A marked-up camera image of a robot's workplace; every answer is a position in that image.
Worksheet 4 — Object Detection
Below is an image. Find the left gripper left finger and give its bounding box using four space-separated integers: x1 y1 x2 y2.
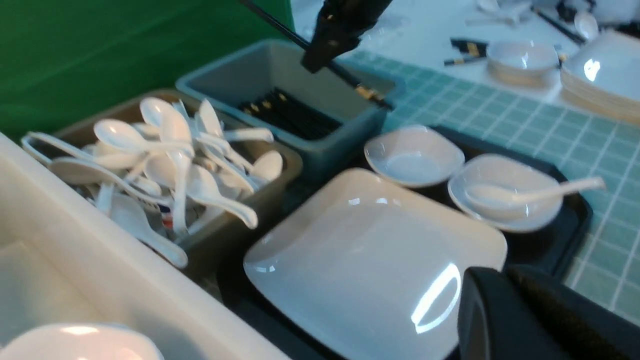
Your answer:
457 267 566 360

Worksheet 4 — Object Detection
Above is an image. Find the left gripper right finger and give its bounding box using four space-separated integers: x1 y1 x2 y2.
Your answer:
505 265 639 360

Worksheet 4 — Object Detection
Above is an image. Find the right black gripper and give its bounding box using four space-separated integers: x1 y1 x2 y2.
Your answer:
301 0 391 73

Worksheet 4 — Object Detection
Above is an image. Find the black chopstick gold band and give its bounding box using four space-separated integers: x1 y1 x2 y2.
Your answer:
241 0 394 110

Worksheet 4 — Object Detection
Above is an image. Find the white soup spoon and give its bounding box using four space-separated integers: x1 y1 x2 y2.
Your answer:
465 177 607 208

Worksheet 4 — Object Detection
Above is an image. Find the white small dish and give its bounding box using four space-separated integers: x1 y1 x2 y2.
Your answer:
363 125 466 189
447 153 563 233

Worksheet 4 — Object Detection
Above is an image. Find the large white square rice plate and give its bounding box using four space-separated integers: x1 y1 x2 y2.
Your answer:
243 168 508 360

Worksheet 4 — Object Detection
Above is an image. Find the grey-blue plastic chopstick bin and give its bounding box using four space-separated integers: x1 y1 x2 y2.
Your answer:
175 39 388 182

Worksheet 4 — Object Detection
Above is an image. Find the bundle of black chopsticks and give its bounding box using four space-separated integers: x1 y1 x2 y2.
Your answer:
237 87 343 141

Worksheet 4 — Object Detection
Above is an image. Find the black plastic serving tray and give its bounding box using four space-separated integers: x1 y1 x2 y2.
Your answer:
215 125 593 360

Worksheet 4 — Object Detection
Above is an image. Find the teal checkered table mat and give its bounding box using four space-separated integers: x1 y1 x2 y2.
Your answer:
349 52 640 324

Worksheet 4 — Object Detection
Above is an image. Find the background white bowl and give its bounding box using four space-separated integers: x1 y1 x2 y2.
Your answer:
486 41 562 89

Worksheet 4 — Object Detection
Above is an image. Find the brown plastic spoon bin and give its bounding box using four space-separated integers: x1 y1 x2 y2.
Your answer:
22 89 302 280

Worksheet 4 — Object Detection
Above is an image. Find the pile of white soup spoons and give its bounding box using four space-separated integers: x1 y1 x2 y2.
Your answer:
21 96 285 269

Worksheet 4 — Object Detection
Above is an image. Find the background stack of white plates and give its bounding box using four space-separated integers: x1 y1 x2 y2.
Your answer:
560 30 640 125

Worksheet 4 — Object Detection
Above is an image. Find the green cloth backdrop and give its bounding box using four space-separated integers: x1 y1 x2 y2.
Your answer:
0 0 281 141

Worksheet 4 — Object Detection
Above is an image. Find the large white plastic tub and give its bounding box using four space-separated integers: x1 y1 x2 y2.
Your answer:
0 136 287 360

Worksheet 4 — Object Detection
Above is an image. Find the stack of white small bowls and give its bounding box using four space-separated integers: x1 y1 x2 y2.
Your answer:
0 323 164 360

